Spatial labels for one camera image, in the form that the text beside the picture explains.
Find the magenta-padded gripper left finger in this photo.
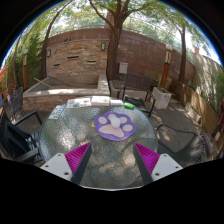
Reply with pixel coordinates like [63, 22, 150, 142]
[40, 142, 93, 185]

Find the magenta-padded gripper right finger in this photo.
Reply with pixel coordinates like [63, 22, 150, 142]
[133, 142, 184, 185]

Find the purple paw-shaped mouse pad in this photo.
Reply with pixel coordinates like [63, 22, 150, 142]
[93, 110, 138, 142]

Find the black metal armchair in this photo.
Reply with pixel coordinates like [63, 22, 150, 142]
[156, 123, 215, 165]

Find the black mesh chair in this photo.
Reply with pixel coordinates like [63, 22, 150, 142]
[6, 87, 43, 128]
[0, 109, 43, 165]

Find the long printed paper strip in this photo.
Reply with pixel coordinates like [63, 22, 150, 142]
[48, 105, 66, 121]

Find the low white planter box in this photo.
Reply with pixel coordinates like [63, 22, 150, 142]
[184, 101, 203, 125]

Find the colourful printed brochure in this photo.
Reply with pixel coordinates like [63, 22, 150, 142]
[65, 97, 92, 109]

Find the tall white planter box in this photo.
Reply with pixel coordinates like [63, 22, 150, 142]
[152, 86, 173, 111]

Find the green wipes pack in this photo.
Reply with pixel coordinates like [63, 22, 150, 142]
[123, 101, 136, 111]

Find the stone raised garden bed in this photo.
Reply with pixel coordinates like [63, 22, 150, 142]
[22, 74, 111, 113]

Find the white flat box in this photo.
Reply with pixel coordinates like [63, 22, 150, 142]
[99, 95, 112, 107]
[90, 95, 103, 107]

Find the white notebook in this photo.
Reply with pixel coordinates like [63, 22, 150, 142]
[109, 99, 125, 107]

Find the dark slatted garden chair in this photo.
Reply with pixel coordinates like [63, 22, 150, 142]
[118, 73, 158, 118]

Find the thin leaning tree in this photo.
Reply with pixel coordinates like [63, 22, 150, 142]
[40, 0, 74, 80]

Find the large tree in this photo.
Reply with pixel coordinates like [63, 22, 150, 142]
[88, 0, 134, 81]

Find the wooden lamp post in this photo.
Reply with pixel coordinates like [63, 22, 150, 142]
[22, 49, 30, 91]
[159, 43, 174, 90]

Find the white wall-mounted box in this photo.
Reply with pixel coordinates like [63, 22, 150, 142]
[118, 62, 129, 76]

